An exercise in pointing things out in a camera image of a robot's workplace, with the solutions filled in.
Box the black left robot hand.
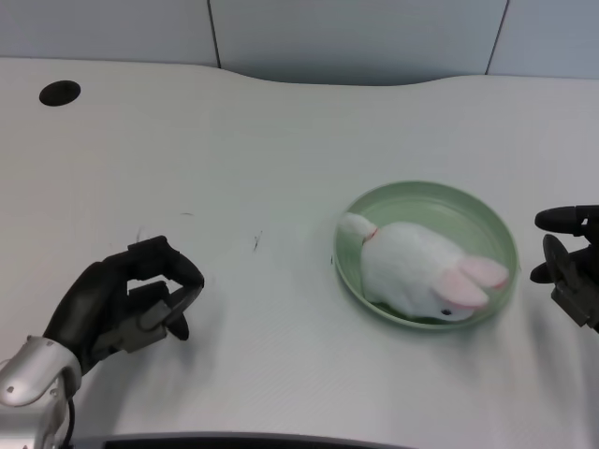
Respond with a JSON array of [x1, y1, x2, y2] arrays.
[[41, 236, 206, 378]]

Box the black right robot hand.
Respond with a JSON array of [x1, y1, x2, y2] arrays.
[[529, 203, 599, 334]]

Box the white plush rabbit doll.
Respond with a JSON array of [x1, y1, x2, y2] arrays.
[[337, 211, 510, 326]]

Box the green round plate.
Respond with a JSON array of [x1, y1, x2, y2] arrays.
[[331, 181, 521, 331]]

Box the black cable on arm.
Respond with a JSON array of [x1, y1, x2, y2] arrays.
[[65, 396, 77, 449]]

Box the black round cable grommet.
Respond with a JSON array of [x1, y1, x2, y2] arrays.
[[38, 80, 82, 108]]

